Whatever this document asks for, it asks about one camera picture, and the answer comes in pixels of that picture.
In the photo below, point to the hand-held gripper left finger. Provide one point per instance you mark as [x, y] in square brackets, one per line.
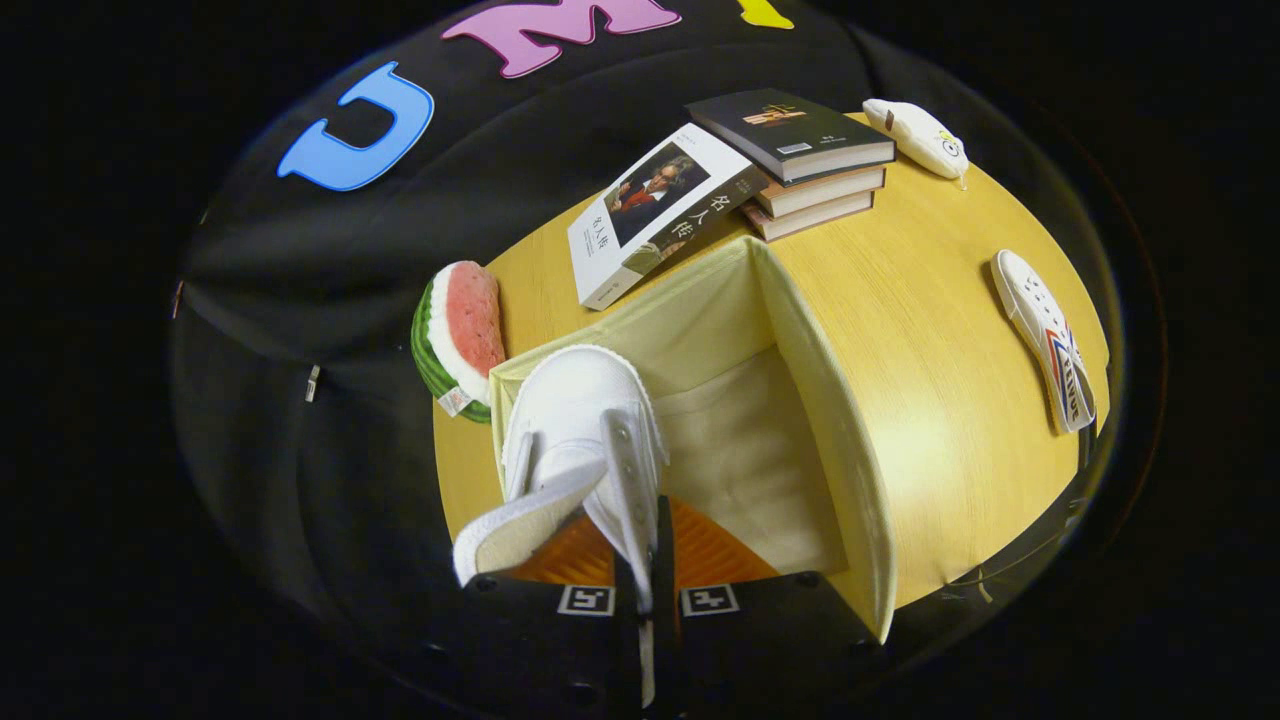
[540, 640]

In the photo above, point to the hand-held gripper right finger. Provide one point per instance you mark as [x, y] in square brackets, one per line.
[664, 570]

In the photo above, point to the white canvas shoe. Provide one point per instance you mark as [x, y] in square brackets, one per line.
[570, 410]
[1035, 320]

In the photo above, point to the beige fabric storage box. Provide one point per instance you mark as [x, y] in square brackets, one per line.
[840, 430]

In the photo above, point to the watermelon slice plush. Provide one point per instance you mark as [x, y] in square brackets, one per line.
[465, 320]

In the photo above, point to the white portrait cover book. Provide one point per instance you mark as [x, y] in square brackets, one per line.
[610, 250]

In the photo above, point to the small silver clip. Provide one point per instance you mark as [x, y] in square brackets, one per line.
[312, 383]

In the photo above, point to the brown cover book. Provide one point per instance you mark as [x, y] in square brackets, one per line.
[810, 217]
[830, 190]

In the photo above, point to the black cover book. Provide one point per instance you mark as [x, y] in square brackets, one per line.
[790, 135]

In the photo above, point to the small red clip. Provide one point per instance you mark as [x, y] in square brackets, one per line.
[178, 298]

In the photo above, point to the white plush toy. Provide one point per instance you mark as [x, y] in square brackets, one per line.
[915, 135]

